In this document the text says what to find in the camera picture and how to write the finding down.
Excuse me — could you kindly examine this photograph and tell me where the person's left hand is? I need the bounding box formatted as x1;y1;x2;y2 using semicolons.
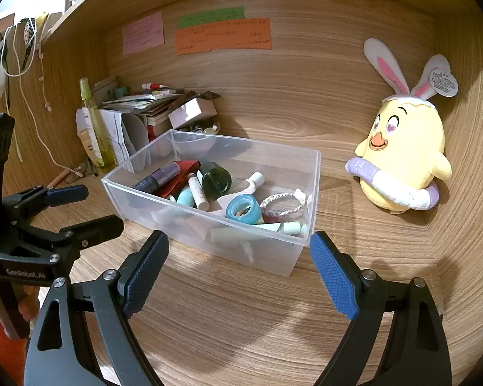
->
19;285;39;324

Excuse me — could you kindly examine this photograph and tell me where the black tube with purple cap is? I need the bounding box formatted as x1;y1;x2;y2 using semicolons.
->
132;162;183;194

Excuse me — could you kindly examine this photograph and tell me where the orange paper note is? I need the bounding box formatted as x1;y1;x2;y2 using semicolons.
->
174;17;273;56

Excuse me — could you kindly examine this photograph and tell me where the small open cardboard box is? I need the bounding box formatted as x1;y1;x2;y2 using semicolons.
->
168;91;222;131

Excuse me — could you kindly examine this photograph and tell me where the beige tube with pink cap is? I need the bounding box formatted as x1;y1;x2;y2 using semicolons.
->
186;172;212;212

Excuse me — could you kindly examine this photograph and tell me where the yellow chick plush toy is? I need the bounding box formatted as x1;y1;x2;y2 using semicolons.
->
345;37;459;215

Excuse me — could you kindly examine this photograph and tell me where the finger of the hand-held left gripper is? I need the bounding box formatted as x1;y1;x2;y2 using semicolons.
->
2;185;89;230
16;215;125;258

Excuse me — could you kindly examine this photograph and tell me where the patterned strap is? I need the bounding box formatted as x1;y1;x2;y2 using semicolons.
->
21;17;38;70

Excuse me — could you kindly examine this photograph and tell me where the green glass bottle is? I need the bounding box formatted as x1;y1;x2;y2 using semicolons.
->
196;161;233;202

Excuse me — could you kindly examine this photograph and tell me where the cream lotion tube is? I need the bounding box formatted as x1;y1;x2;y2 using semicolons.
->
75;126;102;166

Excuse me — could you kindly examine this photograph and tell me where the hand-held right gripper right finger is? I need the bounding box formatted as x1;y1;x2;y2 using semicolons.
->
309;231;452;386

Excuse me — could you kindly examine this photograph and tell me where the green paper note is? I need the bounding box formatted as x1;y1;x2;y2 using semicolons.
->
176;6;246;30

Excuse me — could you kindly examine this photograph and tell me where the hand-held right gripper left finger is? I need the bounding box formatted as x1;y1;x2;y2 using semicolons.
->
24;230;170;386

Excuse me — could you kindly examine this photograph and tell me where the orange red cloth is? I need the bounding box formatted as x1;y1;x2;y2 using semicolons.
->
0;285;28;376

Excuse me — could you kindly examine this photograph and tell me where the clear plastic bowl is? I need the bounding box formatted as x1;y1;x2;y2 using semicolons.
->
171;129;217;154

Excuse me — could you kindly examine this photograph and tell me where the pink cream tube white cap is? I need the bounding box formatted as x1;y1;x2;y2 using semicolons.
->
216;171;265;215

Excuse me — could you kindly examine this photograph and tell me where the clear plastic box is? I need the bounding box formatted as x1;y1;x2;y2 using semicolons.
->
101;129;322;277

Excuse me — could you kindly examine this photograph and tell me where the green and white tube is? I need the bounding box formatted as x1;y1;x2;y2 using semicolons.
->
210;220;307;244

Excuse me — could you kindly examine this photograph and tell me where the wooden stick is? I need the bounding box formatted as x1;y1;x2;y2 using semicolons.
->
47;170;72;188

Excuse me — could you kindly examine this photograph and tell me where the white cable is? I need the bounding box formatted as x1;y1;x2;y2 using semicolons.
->
2;15;83;178

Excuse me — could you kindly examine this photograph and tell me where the teal tape roll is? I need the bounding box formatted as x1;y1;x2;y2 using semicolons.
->
225;193;264;225

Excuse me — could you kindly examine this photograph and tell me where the stack of books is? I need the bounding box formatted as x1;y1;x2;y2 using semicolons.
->
100;87;186;138

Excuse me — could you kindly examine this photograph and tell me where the braided pink white hair tie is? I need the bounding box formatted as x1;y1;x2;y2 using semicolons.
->
261;188;313;218

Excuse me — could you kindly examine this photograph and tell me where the yellow-green spray bottle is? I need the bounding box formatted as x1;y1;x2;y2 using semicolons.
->
79;77;118;170

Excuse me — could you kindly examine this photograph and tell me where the red paper packet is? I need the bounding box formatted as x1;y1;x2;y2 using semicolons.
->
158;160;202;202

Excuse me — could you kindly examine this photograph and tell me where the mint green case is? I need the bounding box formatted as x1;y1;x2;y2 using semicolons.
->
176;188;196;208

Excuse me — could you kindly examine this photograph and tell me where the pink paper note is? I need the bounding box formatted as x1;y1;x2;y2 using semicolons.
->
122;12;165;56

